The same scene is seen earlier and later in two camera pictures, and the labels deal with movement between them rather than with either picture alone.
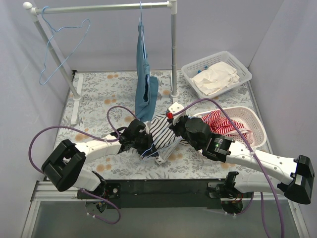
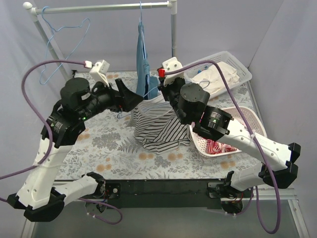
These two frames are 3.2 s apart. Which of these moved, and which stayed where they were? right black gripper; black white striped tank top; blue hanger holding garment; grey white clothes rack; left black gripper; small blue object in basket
Moved: right black gripper; left black gripper; black white striped tank top
Stayed: grey white clothes rack; blue hanger holding garment; small blue object in basket
